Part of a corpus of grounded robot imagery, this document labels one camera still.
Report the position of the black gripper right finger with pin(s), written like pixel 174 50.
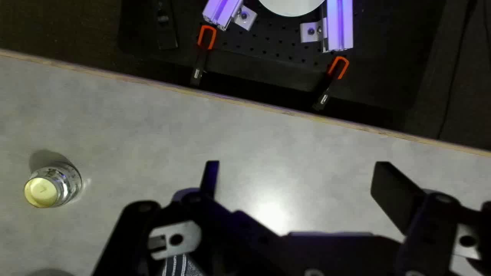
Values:
pixel 393 192

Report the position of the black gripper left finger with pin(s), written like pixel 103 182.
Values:
pixel 215 231

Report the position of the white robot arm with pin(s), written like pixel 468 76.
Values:
pixel 289 7

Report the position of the aluminium extrusion bar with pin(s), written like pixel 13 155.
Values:
pixel 340 25
pixel 220 10

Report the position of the candle in glass jar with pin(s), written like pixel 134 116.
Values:
pixel 43 191

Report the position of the small metal corner bracket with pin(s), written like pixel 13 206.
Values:
pixel 310 31
pixel 246 16

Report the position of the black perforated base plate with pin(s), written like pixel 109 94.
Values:
pixel 277 44

